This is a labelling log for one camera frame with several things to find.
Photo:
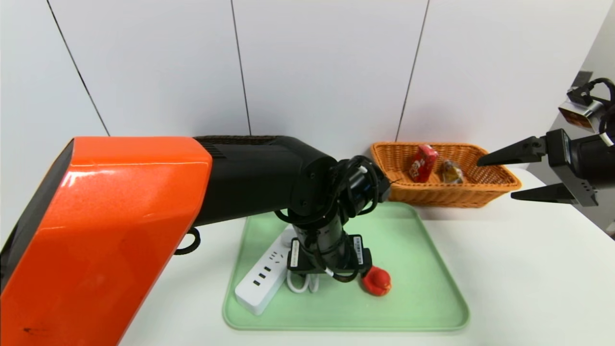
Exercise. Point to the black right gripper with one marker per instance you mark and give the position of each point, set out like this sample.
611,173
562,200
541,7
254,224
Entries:
569,166

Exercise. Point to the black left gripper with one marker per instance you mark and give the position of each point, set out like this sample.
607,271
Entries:
329,262

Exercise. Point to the white power strip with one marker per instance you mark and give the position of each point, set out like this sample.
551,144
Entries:
259,288

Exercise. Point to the brown snack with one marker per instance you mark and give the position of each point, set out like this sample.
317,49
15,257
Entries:
452,172

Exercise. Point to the red snack box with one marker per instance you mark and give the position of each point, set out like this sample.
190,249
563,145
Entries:
423,163

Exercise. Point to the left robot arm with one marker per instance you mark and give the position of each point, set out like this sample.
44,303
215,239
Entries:
120,216

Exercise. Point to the orange wicker basket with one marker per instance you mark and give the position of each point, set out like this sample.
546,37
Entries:
432,194

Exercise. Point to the dark brown wicker basket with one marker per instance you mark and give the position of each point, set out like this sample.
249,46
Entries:
240,139

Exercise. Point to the small red toy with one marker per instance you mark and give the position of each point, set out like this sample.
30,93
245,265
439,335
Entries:
377,283

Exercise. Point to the light green plastic tray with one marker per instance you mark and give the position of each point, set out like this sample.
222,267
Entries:
408,298

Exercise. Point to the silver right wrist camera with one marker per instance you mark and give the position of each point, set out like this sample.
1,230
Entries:
579,113

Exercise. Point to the dark wall plate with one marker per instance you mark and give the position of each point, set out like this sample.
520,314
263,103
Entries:
582,78

